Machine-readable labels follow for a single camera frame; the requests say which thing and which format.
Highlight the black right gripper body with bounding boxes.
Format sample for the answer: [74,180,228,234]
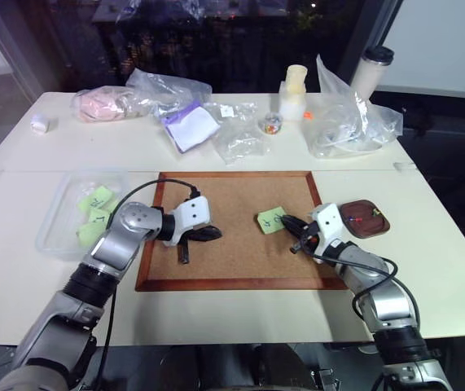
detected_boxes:
[299,222,322,248]

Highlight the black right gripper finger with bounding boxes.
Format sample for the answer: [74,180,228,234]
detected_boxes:
[290,233,313,255]
[279,214,307,236]

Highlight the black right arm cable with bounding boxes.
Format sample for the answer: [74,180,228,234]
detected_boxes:
[312,243,422,327]

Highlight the bag of pink items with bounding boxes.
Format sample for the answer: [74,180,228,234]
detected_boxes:
[72,86,136,124]

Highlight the small jar of coloured pushpins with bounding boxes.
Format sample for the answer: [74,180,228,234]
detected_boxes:
[261,112,286,138]

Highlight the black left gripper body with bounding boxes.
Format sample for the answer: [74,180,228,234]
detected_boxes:
[177,225,203,248]

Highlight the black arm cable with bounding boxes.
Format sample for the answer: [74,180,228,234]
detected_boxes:
[312,243,422,327]
[93,180,200,386]

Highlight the clear plastic box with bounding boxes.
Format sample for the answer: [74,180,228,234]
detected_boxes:
[33,171,132,262]

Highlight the large clear bag with cable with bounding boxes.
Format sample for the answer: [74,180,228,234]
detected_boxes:
[302,54,404,160]

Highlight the green sticky note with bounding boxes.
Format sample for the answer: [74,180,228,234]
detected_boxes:
[77,185,114,213]
[76,222,105,248]
[256,205,289,236]
[88,208,112,226]

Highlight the white and purple cloth packet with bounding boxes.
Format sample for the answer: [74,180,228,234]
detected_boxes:
[158,101,222,155]

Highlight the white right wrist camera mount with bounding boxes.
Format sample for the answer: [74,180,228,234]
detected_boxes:
[309,203,349,256]

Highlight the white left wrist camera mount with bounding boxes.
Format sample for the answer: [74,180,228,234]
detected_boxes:
[161,195,213,248]

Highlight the stacked white plastic containers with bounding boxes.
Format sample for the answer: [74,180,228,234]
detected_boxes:
[278,64,309,122]

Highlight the crumpled clear plastic bag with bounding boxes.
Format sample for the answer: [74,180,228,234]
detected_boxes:
[125,68,213,120]

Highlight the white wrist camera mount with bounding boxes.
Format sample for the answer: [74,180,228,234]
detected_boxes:
[161,195,213,248]
[309,203,349,256]

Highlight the cork board with wooden frame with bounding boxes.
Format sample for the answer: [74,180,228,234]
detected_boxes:
[134,170,349,292]

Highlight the brown wooden tray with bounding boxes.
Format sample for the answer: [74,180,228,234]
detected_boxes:
[339,199,393,239]

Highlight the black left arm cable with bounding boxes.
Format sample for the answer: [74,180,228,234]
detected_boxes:
[93,180,200,386]

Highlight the clear bag with white label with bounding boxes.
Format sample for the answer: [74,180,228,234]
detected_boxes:
[210,102,273,166]

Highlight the small white box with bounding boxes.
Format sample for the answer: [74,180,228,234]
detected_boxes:
[31,114,59,136]

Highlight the white cup with dark lid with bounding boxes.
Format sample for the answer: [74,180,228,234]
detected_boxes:
[349,45,396,102]

